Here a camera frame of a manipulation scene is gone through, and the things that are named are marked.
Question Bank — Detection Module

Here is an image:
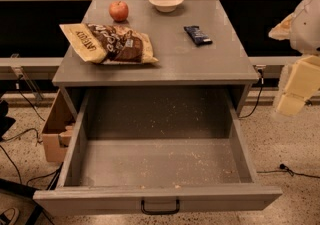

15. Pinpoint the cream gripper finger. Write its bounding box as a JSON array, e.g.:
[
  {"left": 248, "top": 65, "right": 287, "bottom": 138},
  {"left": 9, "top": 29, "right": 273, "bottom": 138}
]
[{"left": 276, "top": 55, "right": 320, "bottom": 116}]

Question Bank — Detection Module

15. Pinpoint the grey top drawer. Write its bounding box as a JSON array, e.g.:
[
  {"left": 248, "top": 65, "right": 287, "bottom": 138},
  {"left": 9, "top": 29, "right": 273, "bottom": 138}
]
[{"left": 34, "top": 86, "right": 282, "bottom": 215}]

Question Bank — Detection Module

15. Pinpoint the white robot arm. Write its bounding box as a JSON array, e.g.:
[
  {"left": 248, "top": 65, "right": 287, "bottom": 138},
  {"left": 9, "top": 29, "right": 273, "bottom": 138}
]
[{"left": 268, "top": 0, "right": 320, "bottom": 117}]

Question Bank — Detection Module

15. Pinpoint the grey drawer cabinet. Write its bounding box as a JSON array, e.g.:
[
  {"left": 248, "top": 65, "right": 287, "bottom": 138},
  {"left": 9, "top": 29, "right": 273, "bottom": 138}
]
[{"left": 53, "top": 0, "right": 258, "bottom": 111}]

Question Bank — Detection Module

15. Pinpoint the dark blue snack bar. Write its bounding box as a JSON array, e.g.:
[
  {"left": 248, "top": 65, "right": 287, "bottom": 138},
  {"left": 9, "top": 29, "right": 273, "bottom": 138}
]
[{"left": 184, "top": 25, "right": 213, "bottom": 46}]

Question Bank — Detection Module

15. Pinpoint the white bowl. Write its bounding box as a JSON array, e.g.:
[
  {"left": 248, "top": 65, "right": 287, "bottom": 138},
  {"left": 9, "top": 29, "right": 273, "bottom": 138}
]
[{"left": 149, "top": 0, "right": 184, "bottom": 13}]

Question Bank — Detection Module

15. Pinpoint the red apple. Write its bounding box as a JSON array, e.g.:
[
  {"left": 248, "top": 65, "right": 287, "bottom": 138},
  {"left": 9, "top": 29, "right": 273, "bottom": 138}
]
[{"left": 109, "top": 1, "right": 129, "bottom": 22}]

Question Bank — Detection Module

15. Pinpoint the brown and cream chip bag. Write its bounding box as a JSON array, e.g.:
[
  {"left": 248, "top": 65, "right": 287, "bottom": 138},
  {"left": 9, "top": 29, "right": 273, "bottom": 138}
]
[{"left": 60, "top": 23, "right": 158, "bottom": 64}]

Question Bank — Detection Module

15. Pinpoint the cardboard box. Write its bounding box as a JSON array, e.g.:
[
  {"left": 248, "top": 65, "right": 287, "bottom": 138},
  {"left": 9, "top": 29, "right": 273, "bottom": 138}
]
[{"left": 41, "top": 91, "right": 75, "bottom": 162}]

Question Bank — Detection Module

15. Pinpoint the black stand leg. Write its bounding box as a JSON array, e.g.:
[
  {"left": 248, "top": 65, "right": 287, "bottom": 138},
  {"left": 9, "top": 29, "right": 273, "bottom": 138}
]
[{"left": 0, "top": 166, "right": 62, "bottom": 225}]

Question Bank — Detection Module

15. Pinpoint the white sneaker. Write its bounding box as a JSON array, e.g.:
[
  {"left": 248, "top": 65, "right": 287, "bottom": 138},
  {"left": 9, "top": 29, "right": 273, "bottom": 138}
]
[{"left": 0, "top": 207, "right": 20, "bottom": 225}]

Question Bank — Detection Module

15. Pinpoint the black power cable at cabinet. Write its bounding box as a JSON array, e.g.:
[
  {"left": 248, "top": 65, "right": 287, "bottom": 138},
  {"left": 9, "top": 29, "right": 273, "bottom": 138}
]
[{"left": 238, "top": 68, "right": 265, "bottom": 119}]

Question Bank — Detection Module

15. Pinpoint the black cable on right floor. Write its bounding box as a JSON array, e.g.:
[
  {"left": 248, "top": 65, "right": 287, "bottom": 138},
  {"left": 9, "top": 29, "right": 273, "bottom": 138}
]
[{"left": 256, "top": 163, "right": 320, "bottom": 180}]

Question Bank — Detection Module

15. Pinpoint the black cable on floor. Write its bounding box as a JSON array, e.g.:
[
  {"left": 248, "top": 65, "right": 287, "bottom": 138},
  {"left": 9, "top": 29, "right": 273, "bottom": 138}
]
[
  {"left": 256, "top": 163, "right": 320, "bottom": 180},
  {"left": 0, "top": 74, "right": 46, "bottom": 185}
]

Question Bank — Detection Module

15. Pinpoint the black cable on left floor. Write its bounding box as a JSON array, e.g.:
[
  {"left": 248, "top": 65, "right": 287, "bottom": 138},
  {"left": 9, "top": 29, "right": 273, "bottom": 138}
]
[{"left": 0, "top": 74, "right": 46, "bottom": 185}]

